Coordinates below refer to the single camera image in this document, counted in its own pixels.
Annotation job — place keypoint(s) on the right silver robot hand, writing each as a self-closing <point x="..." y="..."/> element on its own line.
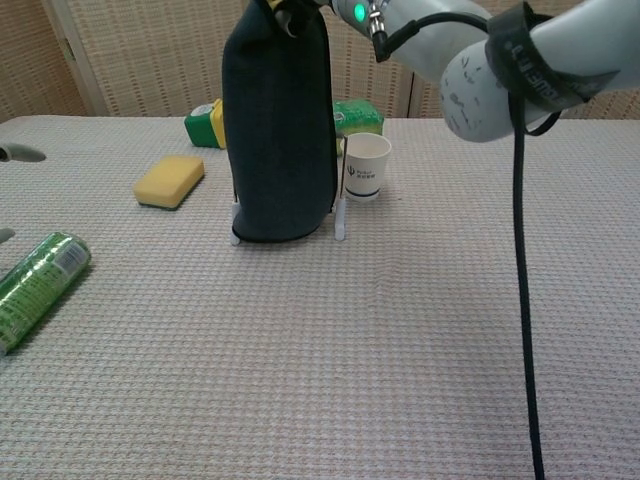
<point x="300" y="12"/>

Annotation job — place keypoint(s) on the white paper cup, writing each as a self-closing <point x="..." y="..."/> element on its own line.
<point x="367" y="170"/>

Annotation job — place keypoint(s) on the yellow sponge with green base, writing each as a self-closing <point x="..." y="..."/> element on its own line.
<point x="167" y="180"/>

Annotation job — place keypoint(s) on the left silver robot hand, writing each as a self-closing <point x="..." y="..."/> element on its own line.
<point x="22" y="153"/>

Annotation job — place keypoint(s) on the grey woven tablecloth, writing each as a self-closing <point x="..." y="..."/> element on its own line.
<point x="320" y="350"/>

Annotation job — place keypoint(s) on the green jar with yellow lid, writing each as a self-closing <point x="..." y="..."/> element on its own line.
<point x="202" y="130"/>

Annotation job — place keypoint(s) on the yellow towel with black trim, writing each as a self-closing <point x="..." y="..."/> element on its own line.
<point x="277" y="125"/>

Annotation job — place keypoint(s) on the green tissue pack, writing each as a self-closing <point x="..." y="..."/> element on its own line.
<point x="360" y="117"/>

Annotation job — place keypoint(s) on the woven folding screen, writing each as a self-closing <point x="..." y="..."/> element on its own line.
<point x="125" y="50"/>

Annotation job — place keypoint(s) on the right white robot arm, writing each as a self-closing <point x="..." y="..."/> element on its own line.
<point x="470" y="100"/>

